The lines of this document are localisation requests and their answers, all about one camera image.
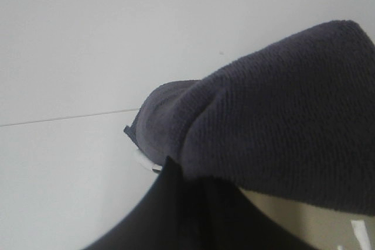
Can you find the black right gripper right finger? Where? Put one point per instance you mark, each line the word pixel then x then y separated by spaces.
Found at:
pixel 233 222

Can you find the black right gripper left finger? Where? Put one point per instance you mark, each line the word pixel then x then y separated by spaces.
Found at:
pixel 169 216

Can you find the dark grey towel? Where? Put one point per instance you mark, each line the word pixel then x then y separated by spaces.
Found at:
pixel 293 120

